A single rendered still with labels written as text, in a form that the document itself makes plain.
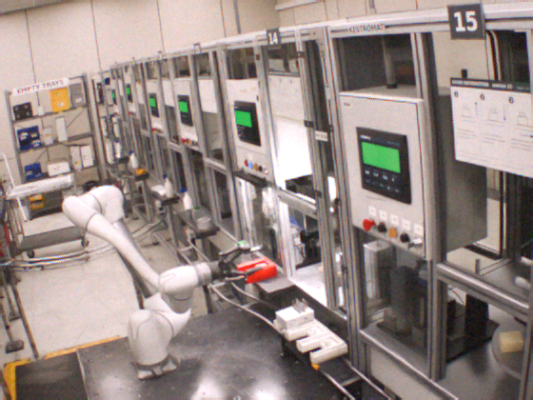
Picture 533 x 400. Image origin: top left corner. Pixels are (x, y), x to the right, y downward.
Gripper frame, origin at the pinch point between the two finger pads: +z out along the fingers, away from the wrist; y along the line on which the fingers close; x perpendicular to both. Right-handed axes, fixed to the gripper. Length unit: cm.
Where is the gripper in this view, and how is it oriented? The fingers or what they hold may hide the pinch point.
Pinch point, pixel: (254, 259)
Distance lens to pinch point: 236.9
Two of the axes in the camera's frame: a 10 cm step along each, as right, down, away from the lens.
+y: -1.3, -9.5, -2.7
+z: 9.1, -2.3, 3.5
